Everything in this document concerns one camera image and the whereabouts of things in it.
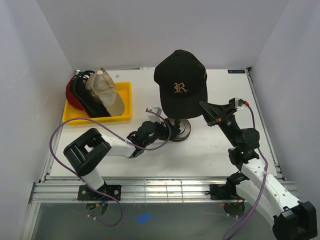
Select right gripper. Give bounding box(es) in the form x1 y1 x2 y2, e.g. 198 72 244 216
196 101 239 147

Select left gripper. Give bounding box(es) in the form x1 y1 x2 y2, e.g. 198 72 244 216
143 118 181 148

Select black cap gold letter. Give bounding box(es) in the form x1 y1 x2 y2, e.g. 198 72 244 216
153 49 208 119

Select beige cap black letter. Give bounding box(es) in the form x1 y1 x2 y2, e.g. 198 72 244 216
85 67 125 117

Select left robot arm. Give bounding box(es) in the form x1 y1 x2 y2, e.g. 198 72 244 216
63 119 181 200

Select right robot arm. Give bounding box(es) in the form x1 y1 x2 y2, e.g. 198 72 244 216
200 98 318 240

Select beige mannequin head stand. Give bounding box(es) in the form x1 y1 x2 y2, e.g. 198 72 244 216
165 118 192 143

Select yellow plastic tray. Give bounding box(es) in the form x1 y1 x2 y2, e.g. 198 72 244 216
62 79 133 123

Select black cap in tray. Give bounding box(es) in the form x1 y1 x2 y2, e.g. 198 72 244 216
70 70 111 118

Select dark green cap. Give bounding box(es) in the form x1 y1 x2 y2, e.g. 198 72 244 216
70 71 97 118

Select red cap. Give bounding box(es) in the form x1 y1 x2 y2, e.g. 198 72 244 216
65 75 86 112

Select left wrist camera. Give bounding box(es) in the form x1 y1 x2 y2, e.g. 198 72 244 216
146 107 162 123

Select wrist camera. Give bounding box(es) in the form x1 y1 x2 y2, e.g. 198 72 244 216
146 107 162 123
228 97 250 111

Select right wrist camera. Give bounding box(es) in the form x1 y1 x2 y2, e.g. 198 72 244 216
228 97 250 111

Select aluminium frame rail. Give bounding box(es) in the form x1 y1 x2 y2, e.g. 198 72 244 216
29 177 226 204

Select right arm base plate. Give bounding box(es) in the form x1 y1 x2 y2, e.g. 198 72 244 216
208 183 239 200

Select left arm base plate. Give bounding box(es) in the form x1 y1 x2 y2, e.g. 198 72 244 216
77 184 122 201

